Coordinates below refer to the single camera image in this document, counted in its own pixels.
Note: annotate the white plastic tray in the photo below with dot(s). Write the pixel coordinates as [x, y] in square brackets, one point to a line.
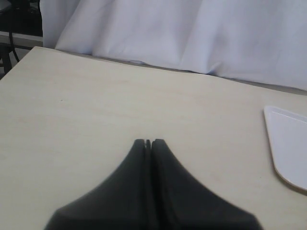
[287, 134]

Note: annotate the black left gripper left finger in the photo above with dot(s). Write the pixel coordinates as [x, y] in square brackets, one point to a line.
[120, 202]

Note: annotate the dark stand at table edge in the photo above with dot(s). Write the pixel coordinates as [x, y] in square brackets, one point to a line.
[20, 27]

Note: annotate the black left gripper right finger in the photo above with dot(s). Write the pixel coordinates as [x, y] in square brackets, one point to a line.
[183, 203]

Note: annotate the white cloth backdrop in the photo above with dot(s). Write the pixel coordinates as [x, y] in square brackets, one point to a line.
[261, 41]

